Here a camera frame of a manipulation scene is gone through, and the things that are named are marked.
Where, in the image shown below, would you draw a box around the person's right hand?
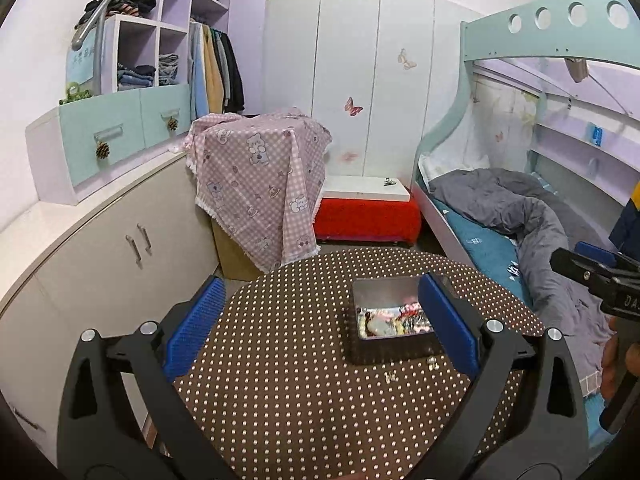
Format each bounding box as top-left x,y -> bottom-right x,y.
600,316 -> 618,402

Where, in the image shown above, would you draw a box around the yellow blue pillow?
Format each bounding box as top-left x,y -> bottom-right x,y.
608,198 -> 640,260

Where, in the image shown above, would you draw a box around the silver metal tin box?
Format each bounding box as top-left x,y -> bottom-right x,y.
346,276 -> 444,365

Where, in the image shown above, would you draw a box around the grey duvet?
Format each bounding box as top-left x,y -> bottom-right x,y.
427,168 -> 613,380

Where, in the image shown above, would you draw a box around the small earring on table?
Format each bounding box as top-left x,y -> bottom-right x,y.
384,370 -> 398,384

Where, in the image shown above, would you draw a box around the teal bed sheet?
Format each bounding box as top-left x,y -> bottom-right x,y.
432,198 -> 613,453

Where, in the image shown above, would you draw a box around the cardboard box under cloth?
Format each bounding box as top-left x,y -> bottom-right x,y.
210,219 -> 264,282

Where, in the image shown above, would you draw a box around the brown polka dot tablecloth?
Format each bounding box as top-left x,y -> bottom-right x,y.
175,247 -> 542,479

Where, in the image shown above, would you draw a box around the beige low cabinet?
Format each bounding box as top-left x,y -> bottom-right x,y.
1,154 -> 218,460

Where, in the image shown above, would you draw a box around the red storage ottoman white top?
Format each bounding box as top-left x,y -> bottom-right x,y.
314,176 -> 422,246

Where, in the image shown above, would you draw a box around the pink checkered bear cloth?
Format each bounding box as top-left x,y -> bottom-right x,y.
184,108 -> 332,273

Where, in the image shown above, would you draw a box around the mint drawer unit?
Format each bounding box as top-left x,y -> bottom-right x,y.
26,84 -> 191,205

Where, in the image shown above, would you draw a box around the hanging clothes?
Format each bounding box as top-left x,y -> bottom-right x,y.
189,21 -> 245,120

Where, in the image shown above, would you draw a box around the white wardrobe doors with butterflies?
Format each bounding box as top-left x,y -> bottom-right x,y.
262,0 -> 479,183

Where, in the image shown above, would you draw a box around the lilac open shelf wardrobe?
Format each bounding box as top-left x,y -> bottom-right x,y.
70,0 -> 266,115

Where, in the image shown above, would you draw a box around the mint green bunk bed frame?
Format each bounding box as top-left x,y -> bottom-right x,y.
412,0 -> 639,271

